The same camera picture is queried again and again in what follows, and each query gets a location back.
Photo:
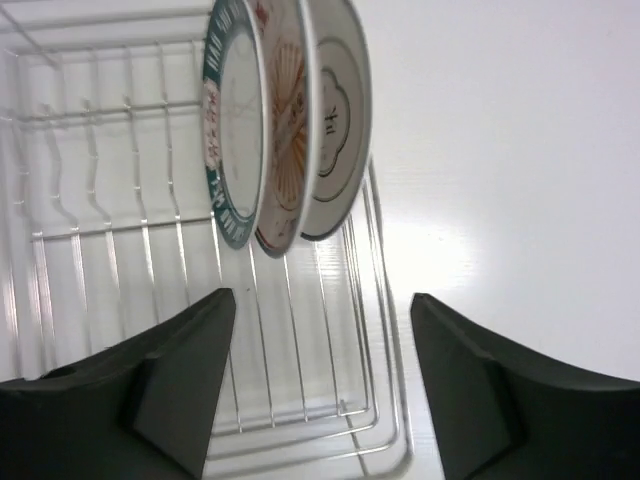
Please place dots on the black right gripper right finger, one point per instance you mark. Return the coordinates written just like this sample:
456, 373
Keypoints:
501, 410

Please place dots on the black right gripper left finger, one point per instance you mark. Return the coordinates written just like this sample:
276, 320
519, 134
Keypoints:
141, 409

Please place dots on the plate with dark green rim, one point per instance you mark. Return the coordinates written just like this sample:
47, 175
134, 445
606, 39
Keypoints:
235, 120

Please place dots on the white plate with green rings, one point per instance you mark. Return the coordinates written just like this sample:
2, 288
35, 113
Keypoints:
347, 115

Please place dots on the plate with orange sunburst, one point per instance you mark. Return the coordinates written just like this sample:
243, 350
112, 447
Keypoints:
283, 45

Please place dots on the metal wire dish rack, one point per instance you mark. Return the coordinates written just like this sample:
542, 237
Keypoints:
106, 232

